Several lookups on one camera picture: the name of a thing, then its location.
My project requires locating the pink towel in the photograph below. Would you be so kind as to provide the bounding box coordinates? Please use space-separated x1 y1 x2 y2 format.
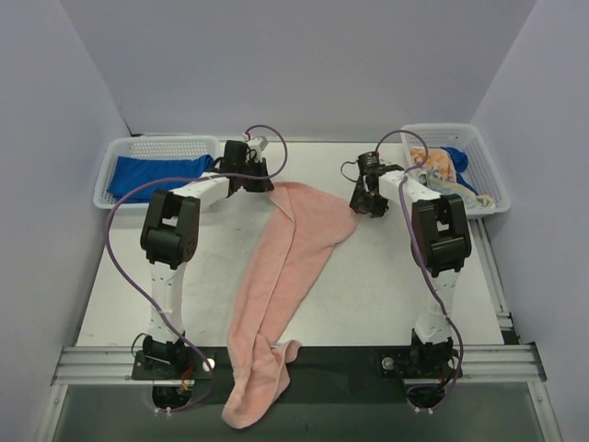
222 182 358 429

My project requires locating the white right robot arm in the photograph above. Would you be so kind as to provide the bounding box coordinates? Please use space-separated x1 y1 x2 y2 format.
350 151 472 366

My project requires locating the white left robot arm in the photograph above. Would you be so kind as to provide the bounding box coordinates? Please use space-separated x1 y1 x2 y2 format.
139 137 274 375

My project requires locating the orange patterned towel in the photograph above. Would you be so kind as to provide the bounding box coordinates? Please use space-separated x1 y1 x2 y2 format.
410 145 495 210

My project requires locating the blue towel in right basket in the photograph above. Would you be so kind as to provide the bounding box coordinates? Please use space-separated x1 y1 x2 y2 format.
424 146 479 210

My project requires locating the white left plastic basket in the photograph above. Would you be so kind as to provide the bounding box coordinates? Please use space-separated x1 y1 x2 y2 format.
93 134 222 210

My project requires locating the white plastic basket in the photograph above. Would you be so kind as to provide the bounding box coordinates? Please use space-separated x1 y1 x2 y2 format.
401 123 511 218
93 134 222 210

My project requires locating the folded blue towel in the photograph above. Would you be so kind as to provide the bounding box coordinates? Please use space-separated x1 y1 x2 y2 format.
108 155 214 201

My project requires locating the white right plastic basket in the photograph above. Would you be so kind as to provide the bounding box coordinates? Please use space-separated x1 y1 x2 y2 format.
401 123 511 218

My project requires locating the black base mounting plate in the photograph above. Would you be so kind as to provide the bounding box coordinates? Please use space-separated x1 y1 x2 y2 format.
131 346 462 407

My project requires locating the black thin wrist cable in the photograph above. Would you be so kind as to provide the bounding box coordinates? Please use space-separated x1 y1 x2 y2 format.
340 158 369 185

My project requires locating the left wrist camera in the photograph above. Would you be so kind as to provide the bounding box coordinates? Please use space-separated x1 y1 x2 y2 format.
244 133 268 151

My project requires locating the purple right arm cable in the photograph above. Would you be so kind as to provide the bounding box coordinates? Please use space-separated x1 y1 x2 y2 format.
375 129 465 413

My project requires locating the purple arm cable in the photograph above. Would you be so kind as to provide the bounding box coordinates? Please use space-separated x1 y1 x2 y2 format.
103 123 289 413
375 129 465 413

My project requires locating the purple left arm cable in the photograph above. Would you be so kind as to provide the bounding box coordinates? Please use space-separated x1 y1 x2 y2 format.
103 123 289 413

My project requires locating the aluminium frame rail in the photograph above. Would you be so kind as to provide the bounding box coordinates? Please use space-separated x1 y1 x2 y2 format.
38 214 560 441

